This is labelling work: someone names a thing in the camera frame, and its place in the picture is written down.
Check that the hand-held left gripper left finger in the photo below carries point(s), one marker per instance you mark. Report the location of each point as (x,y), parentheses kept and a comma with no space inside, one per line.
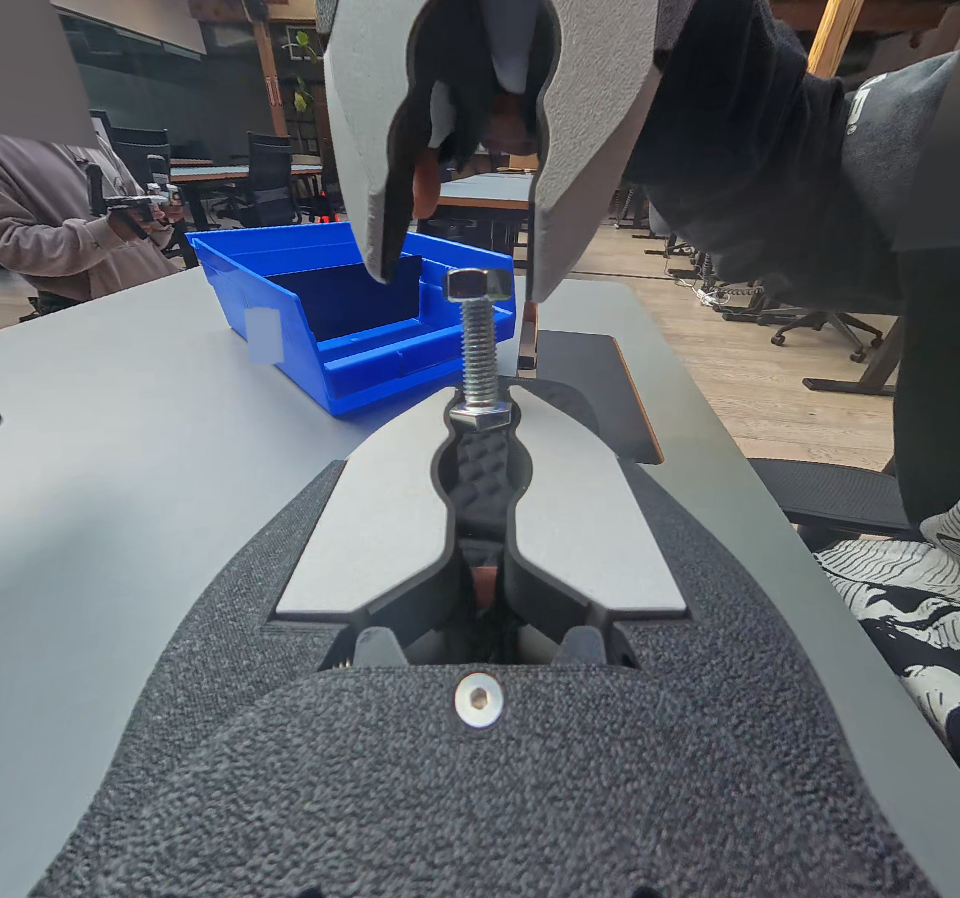
(360,523)

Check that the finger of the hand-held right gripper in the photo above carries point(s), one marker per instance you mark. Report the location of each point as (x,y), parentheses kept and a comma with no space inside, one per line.
(600,88)
(360,126)

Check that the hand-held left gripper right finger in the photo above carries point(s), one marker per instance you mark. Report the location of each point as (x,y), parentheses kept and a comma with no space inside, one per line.
(592,523)

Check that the silver hex nut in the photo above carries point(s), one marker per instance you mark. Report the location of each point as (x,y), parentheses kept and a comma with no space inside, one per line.
(480,418)

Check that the blue plastic bin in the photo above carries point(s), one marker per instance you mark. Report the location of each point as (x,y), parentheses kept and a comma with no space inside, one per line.
(232,291)

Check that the silver hex bolt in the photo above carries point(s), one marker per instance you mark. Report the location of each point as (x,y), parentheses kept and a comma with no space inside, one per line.
(480,343)

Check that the person's right hand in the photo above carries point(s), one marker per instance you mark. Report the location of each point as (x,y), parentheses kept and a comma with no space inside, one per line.
(480,13)

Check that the green hanging plant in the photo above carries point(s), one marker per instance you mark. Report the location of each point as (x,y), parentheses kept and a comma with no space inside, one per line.
(304,73)

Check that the black office chair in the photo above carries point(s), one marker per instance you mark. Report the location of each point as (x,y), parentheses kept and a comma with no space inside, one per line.
(832,493)
(825,324)
(270,178)
(142,152)

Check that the black honeycomb wrist pad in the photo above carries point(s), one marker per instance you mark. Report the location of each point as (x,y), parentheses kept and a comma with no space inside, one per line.
(480,478)

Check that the grey background desk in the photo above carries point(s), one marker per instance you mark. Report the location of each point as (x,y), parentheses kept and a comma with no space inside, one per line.
(487,190)

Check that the person's dark grey shirt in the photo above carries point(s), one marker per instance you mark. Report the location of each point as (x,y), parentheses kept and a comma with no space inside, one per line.
(870,148)

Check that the black white patterned pants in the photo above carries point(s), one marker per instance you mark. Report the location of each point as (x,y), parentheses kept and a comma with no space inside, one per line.
(885,613)

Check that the wooden support post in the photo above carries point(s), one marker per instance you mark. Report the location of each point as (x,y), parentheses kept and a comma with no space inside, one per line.
(844,6)

